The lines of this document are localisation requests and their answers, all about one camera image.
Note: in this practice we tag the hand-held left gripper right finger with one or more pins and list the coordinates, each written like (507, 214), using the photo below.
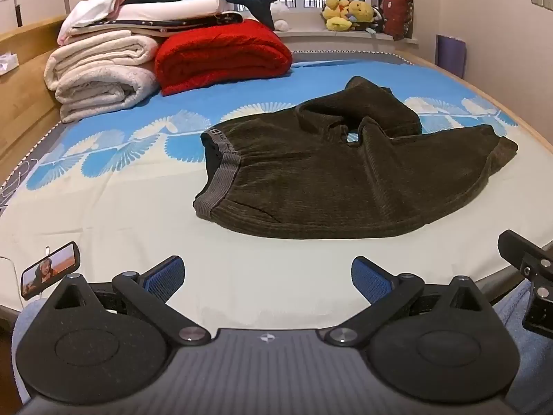
(369, 279)

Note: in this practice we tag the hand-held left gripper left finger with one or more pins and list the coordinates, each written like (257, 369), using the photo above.
(166, 276)

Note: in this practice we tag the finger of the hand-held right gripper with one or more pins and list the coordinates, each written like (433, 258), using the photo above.
(529, 255)

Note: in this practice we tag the person's blue jeans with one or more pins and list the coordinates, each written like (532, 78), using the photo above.
(531, 367)

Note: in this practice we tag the blue and white bed sheet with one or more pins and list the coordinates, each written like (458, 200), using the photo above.
(129, 207)

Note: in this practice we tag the black smartphone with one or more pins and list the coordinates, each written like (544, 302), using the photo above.
(49, 270)

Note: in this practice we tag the white folded fleece blanket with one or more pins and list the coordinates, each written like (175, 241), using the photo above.
(99, 54)
(108, 90)

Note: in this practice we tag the purple yoga mat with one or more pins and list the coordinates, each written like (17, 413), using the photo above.
(450, 56)

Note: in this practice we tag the red folded blanket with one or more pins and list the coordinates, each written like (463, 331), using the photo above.
(220, 56)

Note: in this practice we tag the dark star-printed cloth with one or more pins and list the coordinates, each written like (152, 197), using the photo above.
(190, 24)

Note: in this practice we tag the striped plush toy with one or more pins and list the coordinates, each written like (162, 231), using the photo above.
(377, 15)

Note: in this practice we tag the yellow plush toy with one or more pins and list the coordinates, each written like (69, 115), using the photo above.
(336, 15)
(360, 11)

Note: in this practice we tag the tissue box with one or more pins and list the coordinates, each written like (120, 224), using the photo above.
(7, 62)

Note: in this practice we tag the red cushion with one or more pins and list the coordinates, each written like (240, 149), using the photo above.
(397, 11)

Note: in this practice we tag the white pillow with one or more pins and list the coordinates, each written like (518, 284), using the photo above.
(173, 6)

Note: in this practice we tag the white plush toy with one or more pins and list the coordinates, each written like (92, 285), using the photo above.
(281, 17)

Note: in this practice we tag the pink and white cloth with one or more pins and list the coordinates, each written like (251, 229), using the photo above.
(95, 4)

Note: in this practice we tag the wooden bed frame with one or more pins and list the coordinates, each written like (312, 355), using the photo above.
(26, 108)

